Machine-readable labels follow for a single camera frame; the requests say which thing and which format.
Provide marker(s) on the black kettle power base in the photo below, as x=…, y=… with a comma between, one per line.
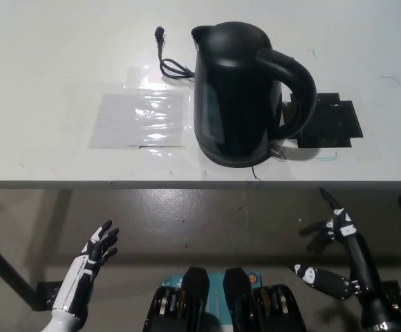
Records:
x=235, y=160

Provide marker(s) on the clear plastic sheet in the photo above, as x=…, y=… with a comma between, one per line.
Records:
x=135, y=117

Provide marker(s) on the black diagonal table leg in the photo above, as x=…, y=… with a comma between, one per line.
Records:
x=0, y=263

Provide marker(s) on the black robot body block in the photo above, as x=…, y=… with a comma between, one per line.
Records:
x=236, y=287
x=193, y=287

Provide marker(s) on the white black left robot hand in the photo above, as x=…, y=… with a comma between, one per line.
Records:
x=77, y=276

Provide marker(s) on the black electric kettle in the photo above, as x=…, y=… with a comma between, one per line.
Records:
x=231, y=90

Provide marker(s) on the black floor foot plate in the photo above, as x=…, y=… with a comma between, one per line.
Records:
x=392, y=290
x=46, y=292

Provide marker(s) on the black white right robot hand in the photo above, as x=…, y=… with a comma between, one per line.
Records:
x=363, y=263

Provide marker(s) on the black tape patch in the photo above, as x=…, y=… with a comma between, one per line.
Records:
x=338, y=121

